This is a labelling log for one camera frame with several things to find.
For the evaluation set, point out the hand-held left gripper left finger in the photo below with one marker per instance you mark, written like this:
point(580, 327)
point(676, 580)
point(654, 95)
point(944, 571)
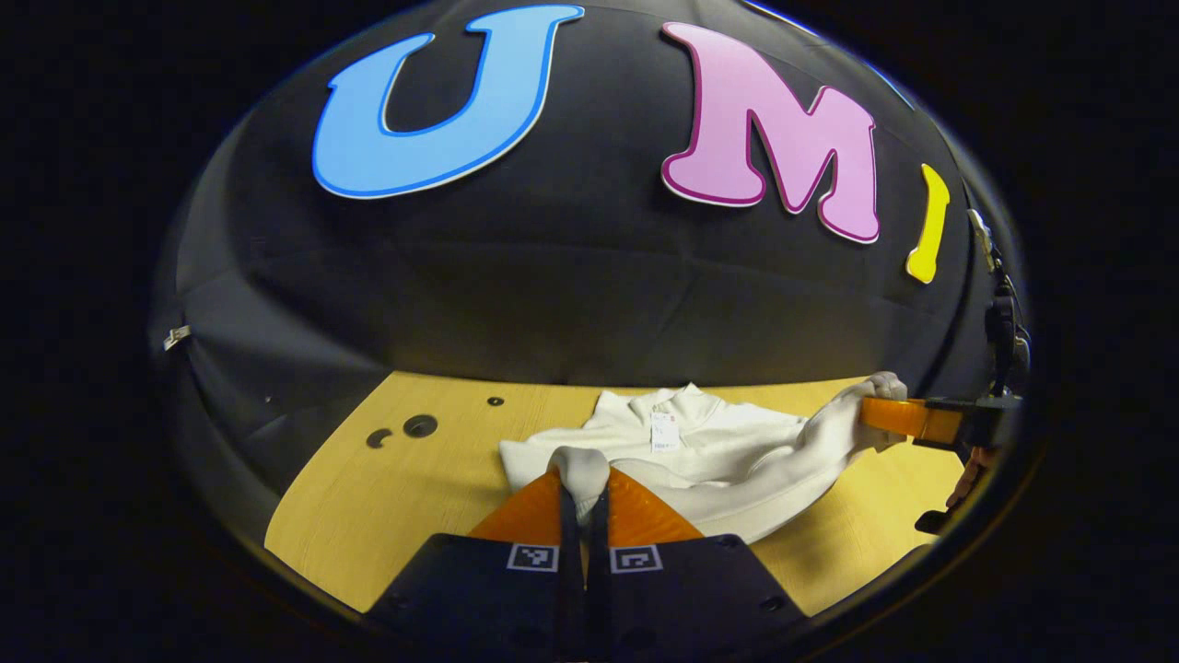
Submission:
point(569, 552)

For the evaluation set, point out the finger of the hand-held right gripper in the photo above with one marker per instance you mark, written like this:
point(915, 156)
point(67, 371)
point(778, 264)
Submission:
point(907, 419)

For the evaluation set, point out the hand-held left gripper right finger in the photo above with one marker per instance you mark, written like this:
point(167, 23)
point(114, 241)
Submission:
point(597, 571)

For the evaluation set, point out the white sweatshirt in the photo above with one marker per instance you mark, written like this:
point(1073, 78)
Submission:
point(737, 460)

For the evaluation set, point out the black backdrop cloth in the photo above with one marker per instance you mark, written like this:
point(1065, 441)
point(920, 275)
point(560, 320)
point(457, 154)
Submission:
point(553, 276)

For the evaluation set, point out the small metal clip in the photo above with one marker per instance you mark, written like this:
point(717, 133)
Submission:
point(175, 336)

